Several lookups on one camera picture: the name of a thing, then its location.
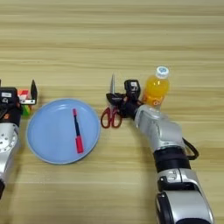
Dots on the colourful puzzle cube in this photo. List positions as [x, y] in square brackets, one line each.
[24, 93]

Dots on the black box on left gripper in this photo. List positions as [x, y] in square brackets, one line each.
[8, 94]

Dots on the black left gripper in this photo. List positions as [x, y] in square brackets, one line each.
[11, 115]

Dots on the red and black marker pen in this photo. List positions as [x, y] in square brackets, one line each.
[79, 144]

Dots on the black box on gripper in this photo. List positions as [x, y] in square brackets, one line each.
[132, 87]
[8, 94]

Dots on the orange juice bottle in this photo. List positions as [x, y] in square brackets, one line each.
[156, 87]

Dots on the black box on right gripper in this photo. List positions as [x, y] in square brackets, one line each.
[132, 87]

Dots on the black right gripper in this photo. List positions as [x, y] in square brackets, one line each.
[129, 108]

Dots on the light blue round plate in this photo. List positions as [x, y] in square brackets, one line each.
[52, 134]

